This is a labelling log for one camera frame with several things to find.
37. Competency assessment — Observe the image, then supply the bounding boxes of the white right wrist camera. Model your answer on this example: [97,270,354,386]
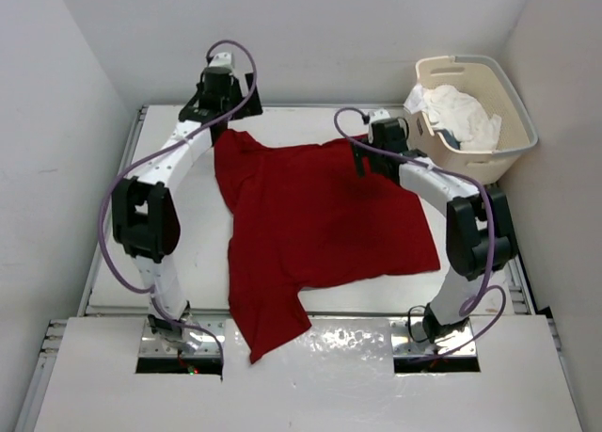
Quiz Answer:
[368,109,390,124]

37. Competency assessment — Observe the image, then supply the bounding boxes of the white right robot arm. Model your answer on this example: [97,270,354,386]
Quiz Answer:
[351,109,517,343]

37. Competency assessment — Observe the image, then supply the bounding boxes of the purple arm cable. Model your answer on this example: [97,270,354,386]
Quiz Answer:
[333,106,510,362]
[97,40,258,358]

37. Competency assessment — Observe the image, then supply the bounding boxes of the white t shirt in basket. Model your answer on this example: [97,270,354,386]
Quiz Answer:
[404,84,502,152]

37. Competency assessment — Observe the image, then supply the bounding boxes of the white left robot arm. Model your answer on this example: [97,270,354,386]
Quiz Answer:
[111,68,262,343]

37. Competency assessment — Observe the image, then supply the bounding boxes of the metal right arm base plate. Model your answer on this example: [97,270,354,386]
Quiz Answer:
[389,315,477,360]

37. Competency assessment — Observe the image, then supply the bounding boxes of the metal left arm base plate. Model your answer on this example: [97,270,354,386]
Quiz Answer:
[138,312,226,359]

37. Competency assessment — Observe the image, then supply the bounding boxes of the blue garment in basket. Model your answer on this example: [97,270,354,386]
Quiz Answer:
[434,129,461,150]

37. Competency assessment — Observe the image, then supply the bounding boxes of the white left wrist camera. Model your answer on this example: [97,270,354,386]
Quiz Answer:
[207,52,235,72]

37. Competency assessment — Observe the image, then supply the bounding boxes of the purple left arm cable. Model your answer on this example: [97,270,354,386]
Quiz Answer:
[97,40,258,358]

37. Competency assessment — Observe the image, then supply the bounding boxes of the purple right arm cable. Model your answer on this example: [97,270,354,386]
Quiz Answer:
[333,106,510,362]

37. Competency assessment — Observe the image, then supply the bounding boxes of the cream plastic laundry basket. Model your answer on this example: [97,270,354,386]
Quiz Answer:
[404,56,539,184]

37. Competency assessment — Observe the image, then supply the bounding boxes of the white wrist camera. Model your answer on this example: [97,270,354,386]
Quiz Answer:
[207,52,235,72]
[368,109,390,124]

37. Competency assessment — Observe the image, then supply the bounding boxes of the red polo t shirt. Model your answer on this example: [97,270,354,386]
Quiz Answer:
[214,130,440,362]

